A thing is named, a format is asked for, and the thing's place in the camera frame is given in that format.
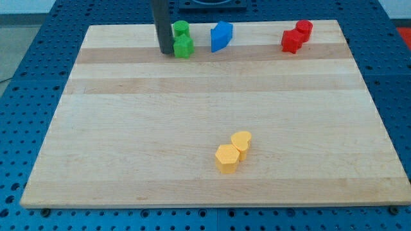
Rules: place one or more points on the green cylinder block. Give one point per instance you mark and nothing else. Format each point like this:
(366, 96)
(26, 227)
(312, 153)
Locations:
(181, 28)

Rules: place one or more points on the yellow heart block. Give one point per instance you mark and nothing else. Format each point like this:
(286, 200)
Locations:
(242, 142)

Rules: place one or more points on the light wooden board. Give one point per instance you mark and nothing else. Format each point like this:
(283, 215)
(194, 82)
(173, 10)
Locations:
(138, 129)

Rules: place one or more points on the yellow hexagon block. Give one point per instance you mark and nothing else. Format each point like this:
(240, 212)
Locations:
(227, 158)

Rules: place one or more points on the green star block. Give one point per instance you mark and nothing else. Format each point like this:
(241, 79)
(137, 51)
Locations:
(183, 46)

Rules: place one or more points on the blue arrow-shaped block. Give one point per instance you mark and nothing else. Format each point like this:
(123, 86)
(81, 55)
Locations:
(221, 35)

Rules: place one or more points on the red star block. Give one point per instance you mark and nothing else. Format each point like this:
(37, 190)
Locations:
(291, 41)

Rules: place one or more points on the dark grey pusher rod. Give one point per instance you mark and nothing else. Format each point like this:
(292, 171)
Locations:
(161, 18)

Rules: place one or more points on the red cylinder block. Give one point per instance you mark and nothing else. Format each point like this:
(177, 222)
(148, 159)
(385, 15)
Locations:
(305, 27)

